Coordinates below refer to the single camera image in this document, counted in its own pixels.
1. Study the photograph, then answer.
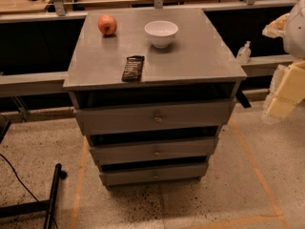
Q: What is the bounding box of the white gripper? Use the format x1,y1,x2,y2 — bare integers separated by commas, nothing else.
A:
262,13,305,119

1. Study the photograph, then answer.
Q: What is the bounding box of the grey bottom drawer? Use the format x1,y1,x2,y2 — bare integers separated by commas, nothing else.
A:
100,162,208,186

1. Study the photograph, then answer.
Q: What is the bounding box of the grey drawer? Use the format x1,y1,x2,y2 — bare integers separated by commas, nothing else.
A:
90,136,218,165
75,99,234,135
100,162,208,186

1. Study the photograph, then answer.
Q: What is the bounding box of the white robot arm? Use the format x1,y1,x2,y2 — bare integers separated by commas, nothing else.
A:
262,0,305,119

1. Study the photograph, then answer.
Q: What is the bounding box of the grey wooden drawer cabinet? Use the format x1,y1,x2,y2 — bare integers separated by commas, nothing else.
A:
64,9,246,175

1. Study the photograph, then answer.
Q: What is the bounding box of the grey middle drawer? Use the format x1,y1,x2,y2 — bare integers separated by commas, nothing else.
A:
90,136,218,165

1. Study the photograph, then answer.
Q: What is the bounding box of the grey top drawer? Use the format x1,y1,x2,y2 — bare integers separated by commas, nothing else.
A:
75,99,234,135

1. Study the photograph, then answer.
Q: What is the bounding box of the clear sanitizer bottle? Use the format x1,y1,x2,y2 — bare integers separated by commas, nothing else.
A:
236,41,251,64

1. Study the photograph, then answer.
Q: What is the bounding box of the white bowl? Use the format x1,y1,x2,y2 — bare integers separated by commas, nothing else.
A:
145,20,178,49

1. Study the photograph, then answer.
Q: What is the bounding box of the red apple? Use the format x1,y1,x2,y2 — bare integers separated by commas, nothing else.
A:
98,15,117,36

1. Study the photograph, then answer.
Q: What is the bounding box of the grey metal railing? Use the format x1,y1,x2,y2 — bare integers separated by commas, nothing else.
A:
0,54,296,98

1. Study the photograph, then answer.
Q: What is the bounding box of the black metal stand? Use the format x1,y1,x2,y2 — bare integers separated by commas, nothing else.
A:
0,163,67,229

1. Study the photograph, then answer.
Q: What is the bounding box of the black cable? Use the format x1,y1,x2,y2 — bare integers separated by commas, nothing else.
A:
0,153,59,229

